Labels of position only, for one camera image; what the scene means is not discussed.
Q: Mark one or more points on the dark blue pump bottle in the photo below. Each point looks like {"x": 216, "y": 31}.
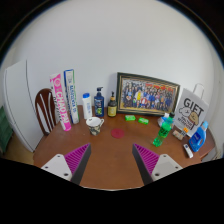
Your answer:
{"x": 99, "y": 103}

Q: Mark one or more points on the white cabinet door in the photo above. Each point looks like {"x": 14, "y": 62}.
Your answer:
{"x": 18, "y": 105}

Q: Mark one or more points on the framed group photo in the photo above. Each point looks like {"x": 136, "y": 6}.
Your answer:
{"x": 143, "y": 95}

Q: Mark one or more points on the red round coaster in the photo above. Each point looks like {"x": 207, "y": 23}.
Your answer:
{"x": 117, "y": 133}

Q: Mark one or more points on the white lotion bottle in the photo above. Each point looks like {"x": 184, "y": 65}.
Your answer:
{"x": 87, "y": 107}

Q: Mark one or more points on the white gift paper bag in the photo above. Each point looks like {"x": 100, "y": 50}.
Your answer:
{"x": 191, "y": 109}

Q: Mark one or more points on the white blue shuttlecock tube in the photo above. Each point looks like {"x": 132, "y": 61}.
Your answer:
{"x": 71, "y": 95}

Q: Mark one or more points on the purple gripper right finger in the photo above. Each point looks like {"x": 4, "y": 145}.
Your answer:
{"x": 152, "y": 166}

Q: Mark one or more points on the small beige box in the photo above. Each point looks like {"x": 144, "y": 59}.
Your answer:
{"x": 178, "y": 135}

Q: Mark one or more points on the green plastic bottle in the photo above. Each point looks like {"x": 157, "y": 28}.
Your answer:
{"x": 164, "y": 130}

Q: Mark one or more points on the pink shuttlecock tube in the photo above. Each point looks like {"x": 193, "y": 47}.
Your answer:
{"x": 56, "y": 86}

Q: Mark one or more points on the brown wooden chair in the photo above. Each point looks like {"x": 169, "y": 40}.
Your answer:
{"x": 45, "y": 110}

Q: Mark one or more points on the right green soap box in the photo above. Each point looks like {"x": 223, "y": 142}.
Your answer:
{"x": 143, "y": 120}

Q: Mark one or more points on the blue detergent bottle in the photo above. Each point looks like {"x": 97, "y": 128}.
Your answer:
{"x": 199, "y": 137}

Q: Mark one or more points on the amber pump bottle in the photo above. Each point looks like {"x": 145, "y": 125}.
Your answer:
{"x": 112, "y": 107}

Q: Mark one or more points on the green soap box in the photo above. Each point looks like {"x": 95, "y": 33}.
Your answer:
{"x": 143, "y": 120}
{"x": 130, "y": 117}

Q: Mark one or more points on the patterned ceramic mug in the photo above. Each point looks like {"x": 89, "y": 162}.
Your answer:
{"x": 94, "y": 124}

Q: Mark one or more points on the left green soap box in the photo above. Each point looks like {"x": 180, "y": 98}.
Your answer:
{"x": 130, "y": 117}

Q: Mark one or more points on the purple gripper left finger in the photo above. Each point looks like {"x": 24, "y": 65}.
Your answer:
{"x": 71, "y": 166}

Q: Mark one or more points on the white remote control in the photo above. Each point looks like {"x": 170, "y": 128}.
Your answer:
{"x": 188, "y": 151}

